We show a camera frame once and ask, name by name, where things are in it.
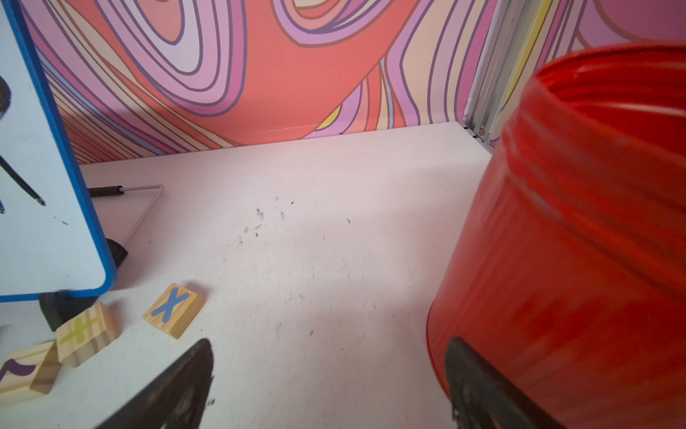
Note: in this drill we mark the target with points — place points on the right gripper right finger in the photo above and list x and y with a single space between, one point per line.
482 397

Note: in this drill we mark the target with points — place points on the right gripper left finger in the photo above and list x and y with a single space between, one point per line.
176 398

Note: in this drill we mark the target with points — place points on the whiteboard with PEAR text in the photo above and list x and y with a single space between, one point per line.
52 242

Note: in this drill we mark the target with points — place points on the wooden block blue X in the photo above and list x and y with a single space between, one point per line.
174 310

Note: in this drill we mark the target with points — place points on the wooden block green plus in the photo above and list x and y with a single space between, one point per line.
86 334

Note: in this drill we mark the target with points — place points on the wooden block purple 7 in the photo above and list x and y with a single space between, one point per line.
29 373

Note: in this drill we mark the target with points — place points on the red cup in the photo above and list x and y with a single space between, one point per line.
569 273

